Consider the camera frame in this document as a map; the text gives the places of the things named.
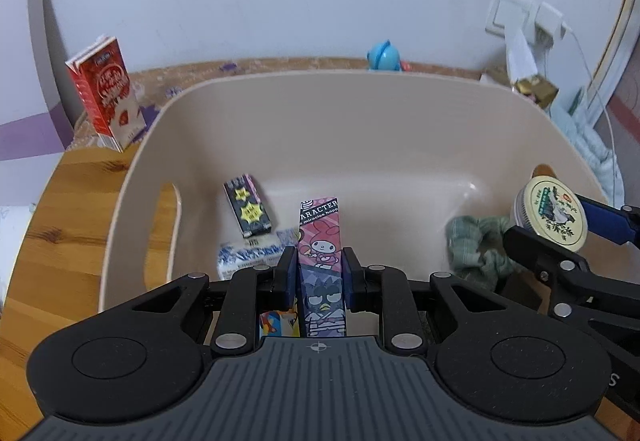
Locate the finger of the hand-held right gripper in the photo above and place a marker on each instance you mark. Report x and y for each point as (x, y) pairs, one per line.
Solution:
(607, 223)
(545, 253)

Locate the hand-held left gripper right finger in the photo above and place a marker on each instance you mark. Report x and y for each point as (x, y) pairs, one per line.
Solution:
(350, 278)

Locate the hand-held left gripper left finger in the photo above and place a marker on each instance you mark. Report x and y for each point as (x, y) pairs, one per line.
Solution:
(290, 271)

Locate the round metal tin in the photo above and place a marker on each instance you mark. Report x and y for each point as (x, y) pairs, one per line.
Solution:
(550, 213)

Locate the pink cartoon box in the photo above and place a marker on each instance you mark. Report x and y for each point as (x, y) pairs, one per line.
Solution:
(320, 241)

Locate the blue white tissue packet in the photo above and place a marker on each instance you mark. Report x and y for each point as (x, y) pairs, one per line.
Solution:
(250, 256)

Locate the colourful cartoon card pack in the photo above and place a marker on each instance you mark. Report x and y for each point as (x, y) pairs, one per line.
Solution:
(277, 323)

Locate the green plaid scrunchie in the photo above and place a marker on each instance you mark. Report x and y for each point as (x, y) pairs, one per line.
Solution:
(475, 246)

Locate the black box with yellow stars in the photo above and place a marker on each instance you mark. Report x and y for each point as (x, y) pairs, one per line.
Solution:
(247, 211)

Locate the beige plastic storage bin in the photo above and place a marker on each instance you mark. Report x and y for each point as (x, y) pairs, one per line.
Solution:
(375, 146)

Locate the light blue blanket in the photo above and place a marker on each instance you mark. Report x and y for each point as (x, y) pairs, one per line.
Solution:
(590, 146)

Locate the white gold tissue box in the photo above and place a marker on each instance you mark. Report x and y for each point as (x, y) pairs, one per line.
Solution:
(537, 88)

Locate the white facial tissue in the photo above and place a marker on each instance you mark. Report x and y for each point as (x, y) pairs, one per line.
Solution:
(520, 56)

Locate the white charger plug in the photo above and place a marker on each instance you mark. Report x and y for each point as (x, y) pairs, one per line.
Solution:
(547, 21)

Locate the blue round toy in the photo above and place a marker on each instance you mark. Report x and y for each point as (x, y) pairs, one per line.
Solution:
(382, 56)

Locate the red milk carton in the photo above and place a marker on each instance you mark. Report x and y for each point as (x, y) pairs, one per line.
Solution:
(107, 91)

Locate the white bedding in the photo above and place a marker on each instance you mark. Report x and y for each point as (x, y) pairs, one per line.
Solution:
(12, 221)

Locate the purple white panel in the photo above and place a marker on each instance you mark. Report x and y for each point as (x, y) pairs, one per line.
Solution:
(25, 71)

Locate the white wall socket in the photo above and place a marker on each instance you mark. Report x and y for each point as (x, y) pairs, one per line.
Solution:
(505, 11)

